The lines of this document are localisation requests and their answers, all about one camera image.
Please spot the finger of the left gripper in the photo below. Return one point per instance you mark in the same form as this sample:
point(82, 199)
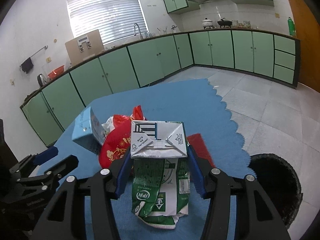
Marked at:
point(61, 169)
point(45, 156)

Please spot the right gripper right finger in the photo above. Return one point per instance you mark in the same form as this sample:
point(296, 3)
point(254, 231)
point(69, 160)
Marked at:
point(256, 215)

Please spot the blue milk carton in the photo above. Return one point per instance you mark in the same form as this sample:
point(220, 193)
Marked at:
point(88, 131)

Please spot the red paper cup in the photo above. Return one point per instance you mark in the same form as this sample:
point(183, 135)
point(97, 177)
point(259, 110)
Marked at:
point(119, 140)

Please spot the white plastic bag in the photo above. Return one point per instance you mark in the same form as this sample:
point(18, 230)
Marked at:
point(108, 126)

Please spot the green white milk carton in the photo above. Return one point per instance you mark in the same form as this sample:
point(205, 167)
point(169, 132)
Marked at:
point(161, 184)

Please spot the red scouring sponge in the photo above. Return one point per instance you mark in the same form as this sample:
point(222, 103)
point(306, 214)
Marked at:
point(197, 142)

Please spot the black trash bin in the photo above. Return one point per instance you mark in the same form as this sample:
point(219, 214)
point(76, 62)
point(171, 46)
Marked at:
point(280, 181)

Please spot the kitchen faucet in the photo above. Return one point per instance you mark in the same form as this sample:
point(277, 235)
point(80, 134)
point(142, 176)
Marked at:
point(137, 30)

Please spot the green lower kitchen cabinets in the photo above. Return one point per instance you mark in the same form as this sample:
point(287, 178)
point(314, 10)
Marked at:
point(52, 108)

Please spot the red plastic basin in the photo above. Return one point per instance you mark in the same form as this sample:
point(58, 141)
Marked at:
point(56, 72)

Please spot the dark hanging towel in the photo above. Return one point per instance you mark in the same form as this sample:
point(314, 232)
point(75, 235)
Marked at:
point(27, 65)

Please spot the blue tablecloth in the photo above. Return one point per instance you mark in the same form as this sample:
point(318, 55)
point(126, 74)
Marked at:
point(196, 104)

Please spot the cardboard box on counter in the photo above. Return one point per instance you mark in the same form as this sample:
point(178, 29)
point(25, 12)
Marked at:
point(84, 47)

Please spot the window blinds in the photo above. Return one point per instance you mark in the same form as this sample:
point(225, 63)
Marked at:
point(113, 18)

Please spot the white cooking pot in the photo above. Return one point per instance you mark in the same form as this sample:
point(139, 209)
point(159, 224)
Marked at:
point(207, 24)

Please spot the green bottle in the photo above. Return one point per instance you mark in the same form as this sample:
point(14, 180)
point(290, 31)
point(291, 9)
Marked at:
point(291, 26)

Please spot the black wok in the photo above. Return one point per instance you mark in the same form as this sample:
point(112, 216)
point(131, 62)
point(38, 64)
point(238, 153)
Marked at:
point(223, 23)

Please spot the brown wooden door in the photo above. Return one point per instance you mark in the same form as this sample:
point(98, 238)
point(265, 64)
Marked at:
point(307, 31)

